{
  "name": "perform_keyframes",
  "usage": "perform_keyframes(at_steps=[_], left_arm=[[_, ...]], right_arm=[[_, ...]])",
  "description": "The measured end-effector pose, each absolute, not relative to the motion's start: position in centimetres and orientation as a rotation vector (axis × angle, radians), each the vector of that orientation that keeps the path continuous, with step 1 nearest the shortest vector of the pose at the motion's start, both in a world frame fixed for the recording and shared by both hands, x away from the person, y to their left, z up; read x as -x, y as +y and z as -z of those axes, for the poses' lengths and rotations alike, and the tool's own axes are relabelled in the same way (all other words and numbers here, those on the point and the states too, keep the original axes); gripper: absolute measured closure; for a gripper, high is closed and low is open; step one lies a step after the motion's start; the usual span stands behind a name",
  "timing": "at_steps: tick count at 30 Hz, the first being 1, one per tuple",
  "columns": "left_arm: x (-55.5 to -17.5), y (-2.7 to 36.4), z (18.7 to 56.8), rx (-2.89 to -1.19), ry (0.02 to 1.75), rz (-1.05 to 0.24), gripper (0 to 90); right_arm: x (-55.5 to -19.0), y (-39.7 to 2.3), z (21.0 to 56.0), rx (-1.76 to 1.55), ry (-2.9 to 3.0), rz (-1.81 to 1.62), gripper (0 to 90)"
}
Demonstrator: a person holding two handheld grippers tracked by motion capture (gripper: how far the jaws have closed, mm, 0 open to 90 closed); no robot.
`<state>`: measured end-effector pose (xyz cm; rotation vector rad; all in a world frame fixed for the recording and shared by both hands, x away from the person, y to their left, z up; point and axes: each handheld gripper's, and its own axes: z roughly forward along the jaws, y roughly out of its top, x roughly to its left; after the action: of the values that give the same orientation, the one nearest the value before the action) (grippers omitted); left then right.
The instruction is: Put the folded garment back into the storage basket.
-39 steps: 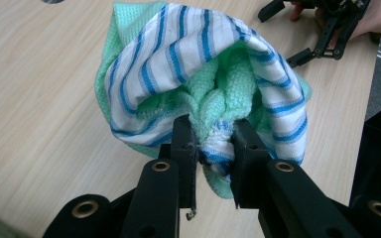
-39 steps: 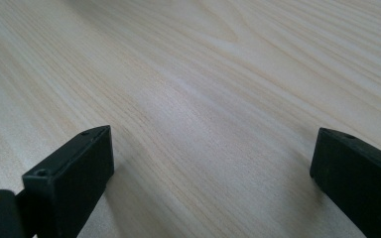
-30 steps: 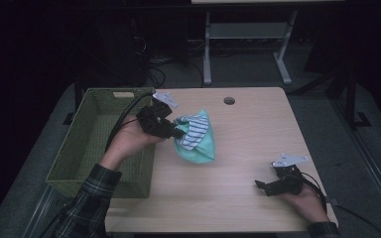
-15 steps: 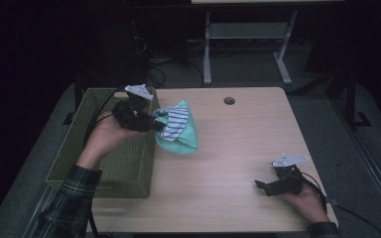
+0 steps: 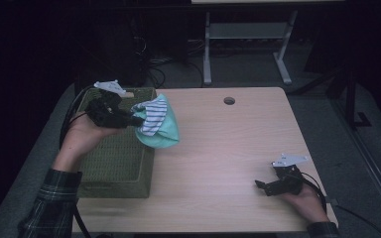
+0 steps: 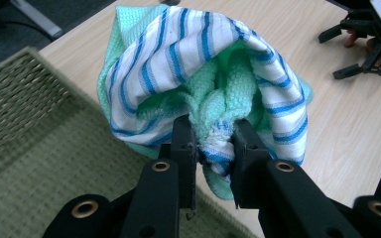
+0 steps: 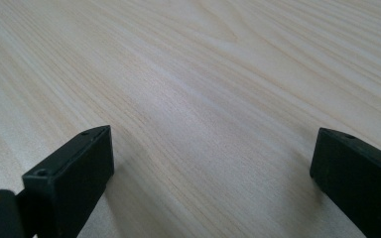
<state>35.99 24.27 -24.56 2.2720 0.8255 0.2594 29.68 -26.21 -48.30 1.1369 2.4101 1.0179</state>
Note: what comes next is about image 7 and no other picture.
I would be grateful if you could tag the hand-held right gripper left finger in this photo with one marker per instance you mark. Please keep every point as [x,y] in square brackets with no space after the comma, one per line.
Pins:
[72,178]

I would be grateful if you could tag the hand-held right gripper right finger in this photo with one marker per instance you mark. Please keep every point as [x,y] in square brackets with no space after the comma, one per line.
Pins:
[360,178]

